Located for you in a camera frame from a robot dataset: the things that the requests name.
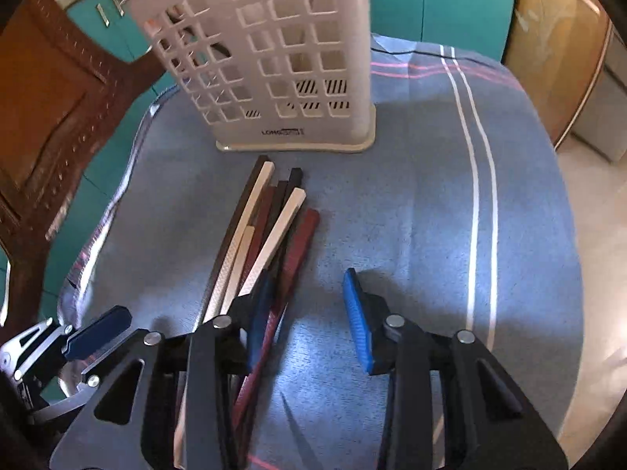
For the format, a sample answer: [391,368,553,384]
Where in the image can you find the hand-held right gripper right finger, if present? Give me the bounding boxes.
[342,268,569,470]

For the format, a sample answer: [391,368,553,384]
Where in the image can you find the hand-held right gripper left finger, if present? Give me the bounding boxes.
[49,274,276,470]

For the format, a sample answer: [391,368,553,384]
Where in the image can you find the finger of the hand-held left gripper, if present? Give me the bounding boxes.
[63,305,133,360]

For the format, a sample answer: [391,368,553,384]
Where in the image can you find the group of assorted chopsticks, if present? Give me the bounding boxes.
[174,155,321,470]

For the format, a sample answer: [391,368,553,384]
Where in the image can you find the white plastic utensil holder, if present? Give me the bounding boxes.
[120,0,378,154]

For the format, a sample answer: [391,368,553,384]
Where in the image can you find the blue striped cloth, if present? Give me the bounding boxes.
[56,34,586,470]

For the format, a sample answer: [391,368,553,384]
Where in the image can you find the carved wooden chair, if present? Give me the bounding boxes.
[0,0,182,329]

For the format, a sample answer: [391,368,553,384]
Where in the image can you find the glossy wooden cabinet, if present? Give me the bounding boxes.
[504,0,614,148]

